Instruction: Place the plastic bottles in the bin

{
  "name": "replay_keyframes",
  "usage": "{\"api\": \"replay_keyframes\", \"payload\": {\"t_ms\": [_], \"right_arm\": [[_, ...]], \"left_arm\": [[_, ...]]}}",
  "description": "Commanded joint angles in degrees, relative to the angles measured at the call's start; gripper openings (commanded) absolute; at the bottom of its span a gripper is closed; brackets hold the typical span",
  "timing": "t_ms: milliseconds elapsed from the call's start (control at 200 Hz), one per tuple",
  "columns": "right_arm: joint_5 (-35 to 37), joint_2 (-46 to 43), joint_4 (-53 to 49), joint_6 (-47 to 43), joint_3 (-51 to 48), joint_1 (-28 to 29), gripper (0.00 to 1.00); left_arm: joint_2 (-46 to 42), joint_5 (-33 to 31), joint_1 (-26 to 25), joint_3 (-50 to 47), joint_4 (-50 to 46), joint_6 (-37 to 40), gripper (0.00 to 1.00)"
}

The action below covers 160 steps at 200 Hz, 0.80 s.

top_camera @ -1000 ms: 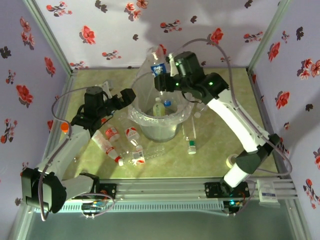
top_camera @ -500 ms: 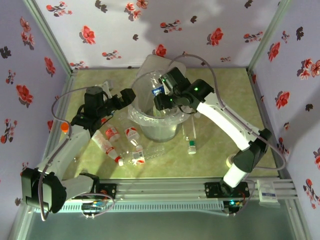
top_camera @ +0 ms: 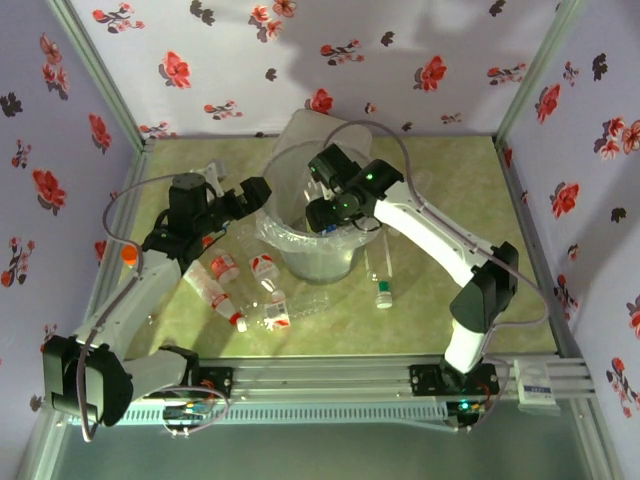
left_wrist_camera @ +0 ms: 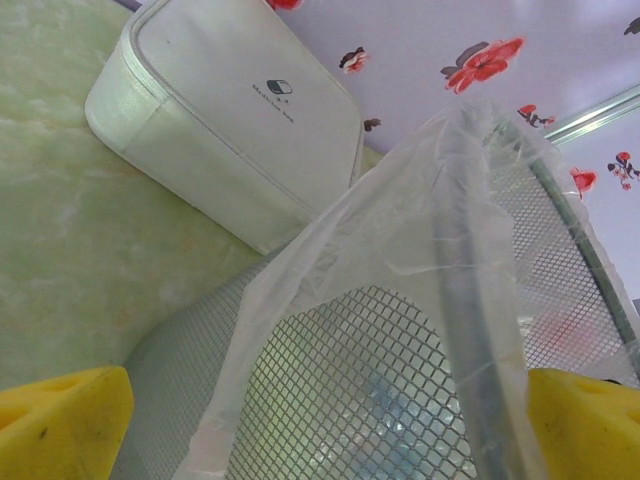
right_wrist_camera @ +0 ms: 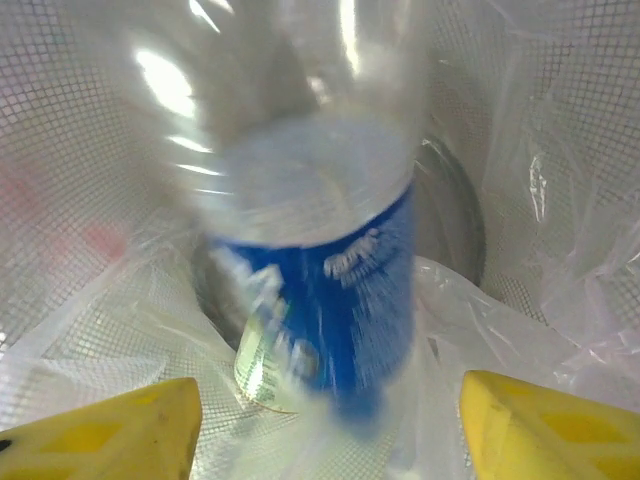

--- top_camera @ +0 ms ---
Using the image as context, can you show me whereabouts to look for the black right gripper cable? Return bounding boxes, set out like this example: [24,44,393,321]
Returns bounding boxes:
[351,213,385,234]

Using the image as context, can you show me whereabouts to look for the grey slotted cable duct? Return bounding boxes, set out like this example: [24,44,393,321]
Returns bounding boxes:
[119,401,449,426]

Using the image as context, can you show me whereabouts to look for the aluminium corner post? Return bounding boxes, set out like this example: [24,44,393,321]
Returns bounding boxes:
[45,0,149,147]
[494,0,586,144]

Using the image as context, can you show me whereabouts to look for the clear bottle blue label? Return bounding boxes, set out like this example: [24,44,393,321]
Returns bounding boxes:
[319,219,352,239]

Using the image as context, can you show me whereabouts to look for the white label box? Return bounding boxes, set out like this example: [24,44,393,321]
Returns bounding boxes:
[517,362,559,409]

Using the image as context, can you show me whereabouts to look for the clear bottle green label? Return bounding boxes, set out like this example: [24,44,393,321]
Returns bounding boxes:
[367,234,396,310]

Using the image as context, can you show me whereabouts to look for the long clear bottle white label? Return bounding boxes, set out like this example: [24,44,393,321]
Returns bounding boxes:
[249,288,331,334]

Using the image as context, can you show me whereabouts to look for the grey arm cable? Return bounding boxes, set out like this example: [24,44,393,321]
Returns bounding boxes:
[324,119,549,434]
[77,173,231,444]

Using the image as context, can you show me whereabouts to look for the clear bottles with red labels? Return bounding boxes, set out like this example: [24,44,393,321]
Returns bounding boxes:
[182,262,249,334]

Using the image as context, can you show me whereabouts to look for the aluminium side rail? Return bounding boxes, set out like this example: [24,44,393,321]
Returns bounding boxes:
[14,142,157,480]
[493,137,626,480]

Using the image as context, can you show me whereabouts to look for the small circuit board with wires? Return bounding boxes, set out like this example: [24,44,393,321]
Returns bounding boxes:
[449,397,489,432]
[163,403,214,440]

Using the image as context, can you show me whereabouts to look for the red white label clear bottle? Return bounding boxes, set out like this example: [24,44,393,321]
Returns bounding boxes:
[248,252,280,296]

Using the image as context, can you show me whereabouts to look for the grey right arm cable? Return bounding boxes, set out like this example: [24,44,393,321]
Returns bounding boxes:
[324,119,549,434]

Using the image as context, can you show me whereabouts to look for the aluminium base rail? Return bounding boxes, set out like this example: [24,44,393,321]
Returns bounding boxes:
[47,353,596,401]

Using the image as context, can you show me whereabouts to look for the grey left arm cable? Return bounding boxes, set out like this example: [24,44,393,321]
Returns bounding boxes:
[77,173,231,444]

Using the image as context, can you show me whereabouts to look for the clear plastic bin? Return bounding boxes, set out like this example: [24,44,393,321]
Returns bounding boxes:
[254,139,384,286]

